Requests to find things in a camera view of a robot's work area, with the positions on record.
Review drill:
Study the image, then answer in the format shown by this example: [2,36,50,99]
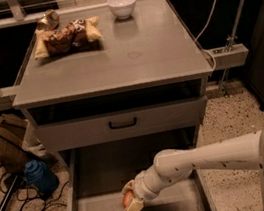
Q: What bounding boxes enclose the brown backpack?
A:
[0,114,34,174]

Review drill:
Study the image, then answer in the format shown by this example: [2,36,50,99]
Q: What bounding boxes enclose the closed grey top drawer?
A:
[35,97,207,152]

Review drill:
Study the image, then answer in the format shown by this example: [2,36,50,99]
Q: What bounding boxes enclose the blue water jug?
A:
[24,159,59,196]

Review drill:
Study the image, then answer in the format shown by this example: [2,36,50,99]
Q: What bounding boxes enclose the white ceramic bowl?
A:
[107,0,136,19]

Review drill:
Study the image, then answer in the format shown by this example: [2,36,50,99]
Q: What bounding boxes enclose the red apple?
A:
[122,190,133,208]

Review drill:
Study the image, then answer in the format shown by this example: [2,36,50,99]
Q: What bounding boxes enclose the metal tripod pole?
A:
[203,0,264,98]

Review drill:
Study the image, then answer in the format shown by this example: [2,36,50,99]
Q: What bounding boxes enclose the black floor cables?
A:
[0,161,75,211]

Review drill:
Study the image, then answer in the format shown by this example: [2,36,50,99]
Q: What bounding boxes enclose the black drawer handle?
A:
[108,117,138,130]

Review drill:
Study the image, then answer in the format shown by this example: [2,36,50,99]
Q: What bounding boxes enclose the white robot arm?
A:
[122,128,264,211]

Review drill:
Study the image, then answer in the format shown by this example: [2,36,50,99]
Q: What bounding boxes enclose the open middle drawer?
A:
[67,129,217,211]

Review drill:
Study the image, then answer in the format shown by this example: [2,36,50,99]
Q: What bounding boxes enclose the grey drawer cabinet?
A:
[0,0,240,211]

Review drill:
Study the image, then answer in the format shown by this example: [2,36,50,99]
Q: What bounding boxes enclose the brown chip bag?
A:
[34,16,102,59]

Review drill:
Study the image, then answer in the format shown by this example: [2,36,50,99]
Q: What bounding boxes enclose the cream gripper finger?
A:
[124,198,144,211]
[122,180,134,194]

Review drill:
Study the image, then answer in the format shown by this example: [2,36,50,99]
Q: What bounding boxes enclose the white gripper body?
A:
[132,168,164,202]

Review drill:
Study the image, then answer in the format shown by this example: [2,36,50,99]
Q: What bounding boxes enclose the white power cable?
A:
[187,0,233,75]

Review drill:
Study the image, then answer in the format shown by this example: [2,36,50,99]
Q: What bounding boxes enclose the tipped metal can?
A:
[37,9,60,31]

